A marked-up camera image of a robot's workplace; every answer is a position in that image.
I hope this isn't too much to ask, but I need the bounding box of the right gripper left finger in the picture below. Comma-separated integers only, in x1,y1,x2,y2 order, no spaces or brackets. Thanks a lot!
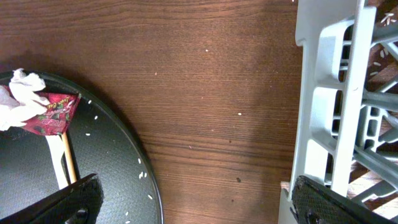
1,174,104,223

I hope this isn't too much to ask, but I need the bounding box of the white plastic fork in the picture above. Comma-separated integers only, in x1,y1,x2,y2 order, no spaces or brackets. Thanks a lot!
45,135,68,190

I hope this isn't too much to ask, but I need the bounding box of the grey dishwasher rack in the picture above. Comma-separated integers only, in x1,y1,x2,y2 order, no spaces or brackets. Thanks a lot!
279,0,397,223

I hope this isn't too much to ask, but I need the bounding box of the red snack wrapper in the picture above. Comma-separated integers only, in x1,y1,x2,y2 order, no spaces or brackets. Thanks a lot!
20,91,81,136

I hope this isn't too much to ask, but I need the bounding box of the wooden chopstick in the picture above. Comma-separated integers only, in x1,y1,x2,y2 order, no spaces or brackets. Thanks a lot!
61,132,77,184

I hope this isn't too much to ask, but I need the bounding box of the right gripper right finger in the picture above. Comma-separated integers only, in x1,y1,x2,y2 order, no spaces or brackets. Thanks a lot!
290,175,395,224

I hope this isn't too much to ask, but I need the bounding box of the round black serving tray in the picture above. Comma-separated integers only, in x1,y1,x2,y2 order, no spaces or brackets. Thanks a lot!
1,72,164,223

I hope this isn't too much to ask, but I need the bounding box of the white tissue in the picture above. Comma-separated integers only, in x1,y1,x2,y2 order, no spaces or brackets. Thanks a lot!
1,68,50,131

